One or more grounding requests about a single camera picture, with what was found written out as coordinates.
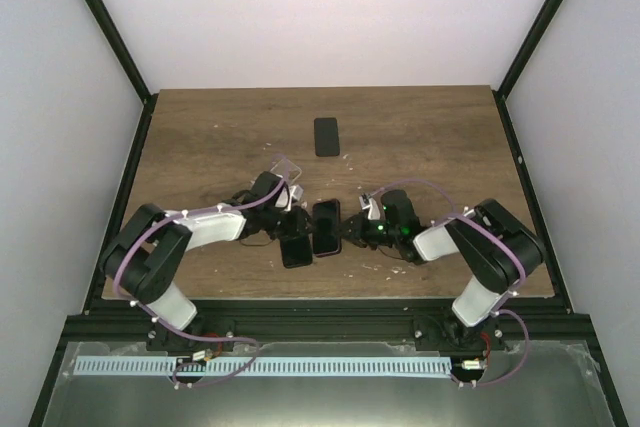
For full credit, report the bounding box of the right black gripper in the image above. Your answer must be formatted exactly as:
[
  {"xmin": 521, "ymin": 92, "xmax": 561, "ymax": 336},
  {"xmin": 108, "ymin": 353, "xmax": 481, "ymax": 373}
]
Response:
[{"xmin": 332, "ymin": 212, "xmax": 400, "ymax": 251}]

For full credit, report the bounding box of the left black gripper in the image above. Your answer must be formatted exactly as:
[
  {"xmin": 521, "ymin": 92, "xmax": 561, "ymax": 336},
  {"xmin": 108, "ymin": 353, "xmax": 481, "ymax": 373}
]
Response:
[{"xmin": 262, "ymin": 206, "xmax": 319, "ymax": 241}]

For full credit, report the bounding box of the black phone case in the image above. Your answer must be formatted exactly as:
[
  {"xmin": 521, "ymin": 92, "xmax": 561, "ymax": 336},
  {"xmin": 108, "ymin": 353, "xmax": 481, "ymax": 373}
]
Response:
[{"xmin": 279, "ymin": 236, "xmax": 313, "ymax": 269}]

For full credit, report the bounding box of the pink phone black screen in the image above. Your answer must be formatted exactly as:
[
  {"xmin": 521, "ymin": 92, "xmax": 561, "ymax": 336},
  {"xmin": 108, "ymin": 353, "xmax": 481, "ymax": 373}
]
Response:
[{"xmin": 312, "ymin": 199, "xmax": 341, "ymax": 257}]

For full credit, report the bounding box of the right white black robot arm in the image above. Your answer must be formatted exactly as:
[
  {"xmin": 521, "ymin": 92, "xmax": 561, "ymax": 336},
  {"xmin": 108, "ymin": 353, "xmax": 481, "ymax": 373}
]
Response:
[{"xmin": 339, "ymin": 189, "xmax": 546, "ymax": 350}]

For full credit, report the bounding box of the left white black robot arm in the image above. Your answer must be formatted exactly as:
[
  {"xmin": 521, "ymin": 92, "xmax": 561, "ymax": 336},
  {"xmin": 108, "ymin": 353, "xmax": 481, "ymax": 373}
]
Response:
[{"xmin": 98, "ymin": 171, "xmax": 313, "ymax": 351}]

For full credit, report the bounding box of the clear magsafe phone case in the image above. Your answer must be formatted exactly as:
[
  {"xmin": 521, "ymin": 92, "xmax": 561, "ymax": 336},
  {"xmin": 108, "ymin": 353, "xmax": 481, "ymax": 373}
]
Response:
[{"xmin": 270, "ymin": 157, "xmax": 302, "ymax": 186}]

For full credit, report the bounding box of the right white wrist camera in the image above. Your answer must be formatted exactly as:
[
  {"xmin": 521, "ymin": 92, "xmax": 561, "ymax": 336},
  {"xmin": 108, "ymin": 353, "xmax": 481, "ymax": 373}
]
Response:
[{"xmin": 359, "ymin": 193, "xmax": 381, "ymax": 221}]

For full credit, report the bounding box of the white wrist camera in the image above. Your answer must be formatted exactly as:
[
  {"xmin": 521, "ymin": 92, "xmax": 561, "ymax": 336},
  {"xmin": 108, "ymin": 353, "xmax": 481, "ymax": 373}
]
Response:
[
  {"xmin": 275, "ymin": 184, "xmax": 304, "ymax": 211},
  {"xmin": 359, "ymin": 193, "xmax": 381, "ymax": 221}
]

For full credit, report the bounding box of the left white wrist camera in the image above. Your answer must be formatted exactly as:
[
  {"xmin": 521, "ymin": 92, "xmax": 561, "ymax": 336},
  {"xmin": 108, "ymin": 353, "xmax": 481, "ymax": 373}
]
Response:
[{"xmin": 275, "ymin": 184, "xmax": 304, "ymax": 211}]

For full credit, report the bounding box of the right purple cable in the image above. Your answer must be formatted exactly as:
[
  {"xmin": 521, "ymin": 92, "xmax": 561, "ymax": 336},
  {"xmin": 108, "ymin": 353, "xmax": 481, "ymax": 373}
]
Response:
[{"xmin": 367, "ymin": 177, "xmax": 532, "ymax": 391}]

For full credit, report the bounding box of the light blue slotted cable duct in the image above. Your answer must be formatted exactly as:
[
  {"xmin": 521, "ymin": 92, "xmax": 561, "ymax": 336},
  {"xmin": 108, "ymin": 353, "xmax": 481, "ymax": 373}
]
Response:
[{"xmin": 73, "ymin": 355, "xmax": 452, "ymax": 378}]

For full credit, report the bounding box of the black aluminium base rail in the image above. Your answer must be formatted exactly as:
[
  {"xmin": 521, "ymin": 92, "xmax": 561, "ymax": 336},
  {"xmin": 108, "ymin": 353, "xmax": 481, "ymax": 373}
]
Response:
[{"xmin": 59, "ymin": 296, "xmax": 594, "ymax": 353}]

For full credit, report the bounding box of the left black frame post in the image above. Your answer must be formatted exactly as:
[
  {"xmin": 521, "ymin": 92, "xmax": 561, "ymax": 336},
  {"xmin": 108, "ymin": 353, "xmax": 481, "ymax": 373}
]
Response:
[{"xmin": 53, "ymin": 0, "xmax": 153, "ymax": 104}]

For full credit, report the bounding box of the black frame post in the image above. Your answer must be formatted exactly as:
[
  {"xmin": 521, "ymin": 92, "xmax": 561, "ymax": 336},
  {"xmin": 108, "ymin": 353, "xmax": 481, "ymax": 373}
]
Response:
[
  {"xmin": 53, "ymin": 0, "xmax": 153, "ymax": 104},
  {"xmin": 497, "ymin": 0, "xmax": 599, "ymax": 98}
]

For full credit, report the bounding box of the right black frame post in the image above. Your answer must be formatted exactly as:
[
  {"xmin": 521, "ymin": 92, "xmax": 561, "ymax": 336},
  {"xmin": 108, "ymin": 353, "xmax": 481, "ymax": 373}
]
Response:
[{"xmin": 497, "ymin": 0, "xmax": 599, "ymax": 98}]

